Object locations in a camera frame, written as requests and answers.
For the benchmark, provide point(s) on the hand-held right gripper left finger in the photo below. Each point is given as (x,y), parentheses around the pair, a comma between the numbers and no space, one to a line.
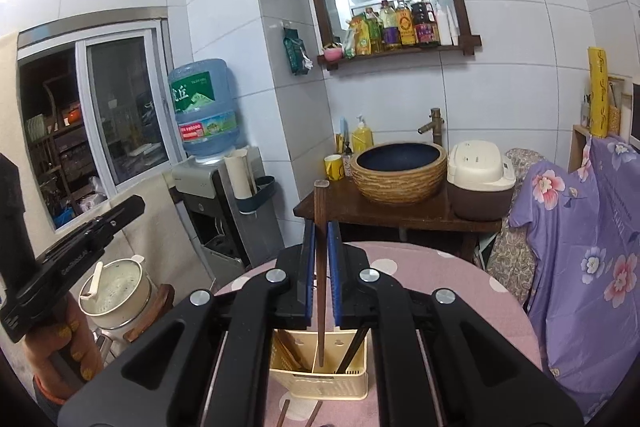
(311,287)

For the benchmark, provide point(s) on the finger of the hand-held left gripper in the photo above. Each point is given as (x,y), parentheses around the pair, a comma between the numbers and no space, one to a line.
(120,212)

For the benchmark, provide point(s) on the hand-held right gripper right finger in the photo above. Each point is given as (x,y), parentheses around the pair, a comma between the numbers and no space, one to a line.
(334,287)

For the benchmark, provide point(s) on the black chopstick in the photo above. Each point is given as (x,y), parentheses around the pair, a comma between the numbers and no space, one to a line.
(359,347)
(352,351)

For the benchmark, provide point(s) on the cream plastic utensil holder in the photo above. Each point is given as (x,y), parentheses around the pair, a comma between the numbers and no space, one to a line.
(320,384)

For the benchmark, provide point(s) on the person's left hand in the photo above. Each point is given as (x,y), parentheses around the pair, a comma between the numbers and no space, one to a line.
(62,347)

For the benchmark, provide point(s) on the white rice paddle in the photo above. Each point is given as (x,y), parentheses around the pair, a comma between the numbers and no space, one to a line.
(92,284)

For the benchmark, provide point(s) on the cream electric pot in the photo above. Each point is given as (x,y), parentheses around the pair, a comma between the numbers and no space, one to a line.
(120,297)

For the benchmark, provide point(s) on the dark wooden vanity table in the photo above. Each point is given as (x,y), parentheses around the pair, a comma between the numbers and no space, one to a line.
(345,207)

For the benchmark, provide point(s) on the grey water dispenser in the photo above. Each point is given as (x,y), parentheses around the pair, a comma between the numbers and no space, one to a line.
(235,232)

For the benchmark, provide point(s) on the dark wooden chair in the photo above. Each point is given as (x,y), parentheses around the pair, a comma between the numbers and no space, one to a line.
(160,302)

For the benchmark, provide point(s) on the dark blue cup holder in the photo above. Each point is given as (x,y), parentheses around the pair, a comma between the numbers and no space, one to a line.
(260,201)

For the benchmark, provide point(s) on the sliding window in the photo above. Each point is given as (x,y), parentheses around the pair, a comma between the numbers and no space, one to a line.
(125,107)

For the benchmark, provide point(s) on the orange pot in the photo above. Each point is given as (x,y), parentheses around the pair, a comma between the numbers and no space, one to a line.
(73,113)

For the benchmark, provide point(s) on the pink polka dot tablecloth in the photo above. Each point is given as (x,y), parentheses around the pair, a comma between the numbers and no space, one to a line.
(450,277)

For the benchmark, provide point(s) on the woven pattern sink basin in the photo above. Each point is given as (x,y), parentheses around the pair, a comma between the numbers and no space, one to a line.
(400,187)

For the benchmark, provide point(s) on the yellow mug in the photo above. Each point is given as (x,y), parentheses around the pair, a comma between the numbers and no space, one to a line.
(333,167)

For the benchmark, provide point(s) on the stack of paper cups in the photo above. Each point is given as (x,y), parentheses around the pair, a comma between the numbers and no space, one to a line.
(237,177)

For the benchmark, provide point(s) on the blue water jug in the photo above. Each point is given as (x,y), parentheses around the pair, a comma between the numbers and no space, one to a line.
(200,107)

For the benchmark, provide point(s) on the brush holder with brushes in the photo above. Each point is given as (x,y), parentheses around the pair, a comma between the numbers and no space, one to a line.
(342,144)

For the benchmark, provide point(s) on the yellow soap dispenser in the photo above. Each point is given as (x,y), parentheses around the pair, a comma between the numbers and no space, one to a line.
(362,139)

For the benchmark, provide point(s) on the cream brown rice cooker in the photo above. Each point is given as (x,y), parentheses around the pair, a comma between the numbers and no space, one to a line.
(480,177)

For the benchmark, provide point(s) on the bronze faucet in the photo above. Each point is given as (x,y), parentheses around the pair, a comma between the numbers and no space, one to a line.
(436,127)

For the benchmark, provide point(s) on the brown patterned cloth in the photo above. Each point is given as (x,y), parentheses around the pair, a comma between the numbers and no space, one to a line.
(515,227)

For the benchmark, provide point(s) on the pink bowl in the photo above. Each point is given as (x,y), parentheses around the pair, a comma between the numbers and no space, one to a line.
(332,53)

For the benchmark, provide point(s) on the green hanging packet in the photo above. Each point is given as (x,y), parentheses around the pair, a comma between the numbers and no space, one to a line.
(296,52)

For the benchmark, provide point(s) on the yellow seasoning packet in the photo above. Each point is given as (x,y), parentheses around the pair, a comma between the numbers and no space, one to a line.
(356,39)

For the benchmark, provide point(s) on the green yellow bottle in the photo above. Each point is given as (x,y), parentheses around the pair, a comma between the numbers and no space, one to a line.
(373,34)

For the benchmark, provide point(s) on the purple floral cloth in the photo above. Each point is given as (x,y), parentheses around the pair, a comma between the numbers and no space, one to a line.
(590,257)

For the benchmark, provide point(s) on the cooking oil bottle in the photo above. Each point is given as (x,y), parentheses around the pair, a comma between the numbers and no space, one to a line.
(390,27)
(406,24)

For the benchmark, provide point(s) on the light wooden shelf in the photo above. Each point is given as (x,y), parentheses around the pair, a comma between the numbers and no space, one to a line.
(576,152)

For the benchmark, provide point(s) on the dark soy sauce bottle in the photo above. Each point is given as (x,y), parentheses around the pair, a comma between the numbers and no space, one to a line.
(425,19)

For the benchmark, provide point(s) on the white squeeze bottle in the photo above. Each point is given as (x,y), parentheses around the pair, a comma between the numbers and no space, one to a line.
(453,28)
(442,26)

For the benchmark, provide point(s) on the yellow printed roll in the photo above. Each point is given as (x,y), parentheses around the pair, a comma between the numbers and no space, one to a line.
(598,92)

